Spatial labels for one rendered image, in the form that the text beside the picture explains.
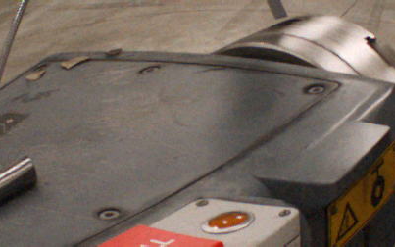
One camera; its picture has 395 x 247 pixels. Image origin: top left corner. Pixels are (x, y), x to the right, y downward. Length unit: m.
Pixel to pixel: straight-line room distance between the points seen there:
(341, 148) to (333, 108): 0.07
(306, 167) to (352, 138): 0.05
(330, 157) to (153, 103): 0.19
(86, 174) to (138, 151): 0.04
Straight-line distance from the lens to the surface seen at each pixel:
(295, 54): 0.96
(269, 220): 0.60
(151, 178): 0.70
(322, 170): 0.66
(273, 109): 0.77
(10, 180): 0.70
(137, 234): 0.59
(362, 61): 0.98
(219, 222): 0.61
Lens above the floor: 1.51
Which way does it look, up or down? 19 degrees down
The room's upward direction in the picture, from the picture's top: 11 degrees counter-clockwise
